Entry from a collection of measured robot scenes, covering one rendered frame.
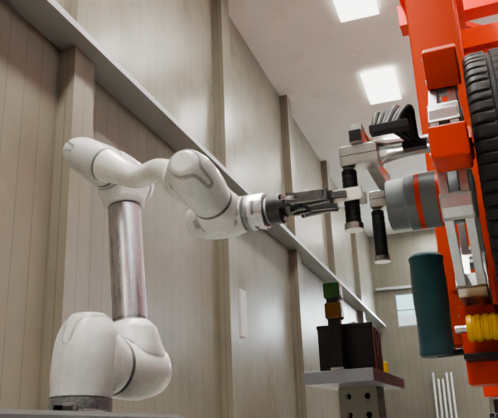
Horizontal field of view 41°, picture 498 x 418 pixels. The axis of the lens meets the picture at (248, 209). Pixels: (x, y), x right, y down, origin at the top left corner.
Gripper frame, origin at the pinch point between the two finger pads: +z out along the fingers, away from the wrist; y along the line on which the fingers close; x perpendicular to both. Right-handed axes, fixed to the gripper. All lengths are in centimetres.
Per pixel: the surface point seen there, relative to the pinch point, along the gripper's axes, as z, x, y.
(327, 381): -11.7, -40.4, -10.9
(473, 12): 40, 240, -315
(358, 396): -9, -43, -30
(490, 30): 47, 186, -255
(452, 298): 15, -16, -60
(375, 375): -0.7, -39.7, -13.2
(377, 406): -4, -46, -30
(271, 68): -298, 568, -856
